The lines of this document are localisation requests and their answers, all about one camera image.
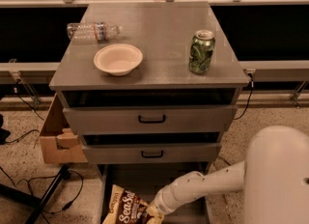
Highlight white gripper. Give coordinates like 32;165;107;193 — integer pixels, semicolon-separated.
146;184;180;224

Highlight brown chip bag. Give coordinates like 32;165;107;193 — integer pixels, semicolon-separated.
102;184;149;224

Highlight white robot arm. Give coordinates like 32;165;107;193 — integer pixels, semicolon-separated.
151;126;309;224

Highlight grey open bottom drawer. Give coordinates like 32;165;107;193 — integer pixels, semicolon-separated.
101;162;211;224

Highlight grey middle drawer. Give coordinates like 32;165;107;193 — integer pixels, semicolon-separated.
83;143;221;164

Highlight grey top drawer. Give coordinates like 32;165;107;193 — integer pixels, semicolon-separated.
63;105;237;135

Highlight grey drawer cabinet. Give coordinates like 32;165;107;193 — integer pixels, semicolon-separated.
48;1;250;171

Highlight cardboard box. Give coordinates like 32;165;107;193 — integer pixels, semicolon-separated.
39;95;87;164

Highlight black tripod legs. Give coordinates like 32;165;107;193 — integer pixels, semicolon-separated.
0;164;71;224

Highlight white paper bowl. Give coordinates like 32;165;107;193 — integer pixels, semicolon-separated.
94;43;143;76

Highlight green soda can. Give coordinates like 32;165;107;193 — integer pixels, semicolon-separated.
188;30;215;74

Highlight clear plastic water bottle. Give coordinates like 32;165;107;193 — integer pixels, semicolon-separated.
67;22;123;42

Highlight black floor cable right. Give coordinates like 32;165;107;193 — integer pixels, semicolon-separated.
216;155;232;167

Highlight black floor cable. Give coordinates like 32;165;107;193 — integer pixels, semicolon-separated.
0;165;85;217
216;155;232;167

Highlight black floor cable left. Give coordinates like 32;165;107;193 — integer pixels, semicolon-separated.
0;165;85;217

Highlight black cable behind cabinet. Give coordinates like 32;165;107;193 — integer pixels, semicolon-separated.
233;71;255;121

